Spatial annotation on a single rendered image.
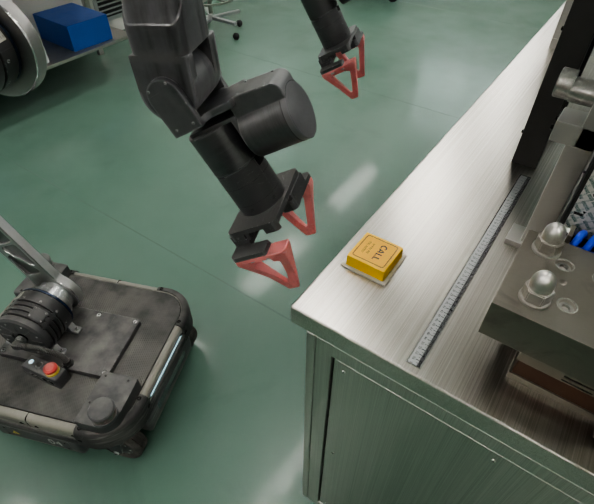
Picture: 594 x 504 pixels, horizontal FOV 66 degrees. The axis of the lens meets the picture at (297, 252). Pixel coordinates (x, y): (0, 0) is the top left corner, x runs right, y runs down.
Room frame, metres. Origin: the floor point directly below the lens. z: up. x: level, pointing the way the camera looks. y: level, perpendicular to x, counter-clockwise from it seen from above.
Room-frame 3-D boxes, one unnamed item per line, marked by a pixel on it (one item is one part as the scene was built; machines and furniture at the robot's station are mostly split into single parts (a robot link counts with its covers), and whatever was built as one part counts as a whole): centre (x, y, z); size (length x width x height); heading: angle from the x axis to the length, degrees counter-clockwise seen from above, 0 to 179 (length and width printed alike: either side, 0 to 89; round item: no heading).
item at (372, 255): (0.54, -0.13, 0.91); 0.07 x 0.07 x 0.02; 55
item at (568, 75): (0.61, -0.37, 1.18); 0.04 x 0.02 x 0.04; 145
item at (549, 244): (0.44, -0.33, 1.05); 0.04 x 0.04 x 0.04
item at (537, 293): (0.35, -0.28, 1.05); 0.04 x 0.04 x 0.04
